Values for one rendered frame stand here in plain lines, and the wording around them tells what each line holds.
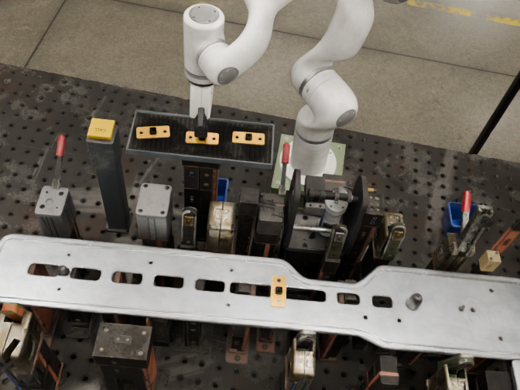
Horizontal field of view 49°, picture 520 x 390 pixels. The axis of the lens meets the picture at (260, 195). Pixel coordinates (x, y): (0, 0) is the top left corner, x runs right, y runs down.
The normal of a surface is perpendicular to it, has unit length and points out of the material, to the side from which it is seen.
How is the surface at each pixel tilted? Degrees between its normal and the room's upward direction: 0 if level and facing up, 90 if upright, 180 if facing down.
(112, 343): 0
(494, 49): 0
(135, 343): 0
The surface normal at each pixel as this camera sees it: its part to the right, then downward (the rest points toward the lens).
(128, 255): 0.10, -0.57
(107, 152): -0.06, 0.81
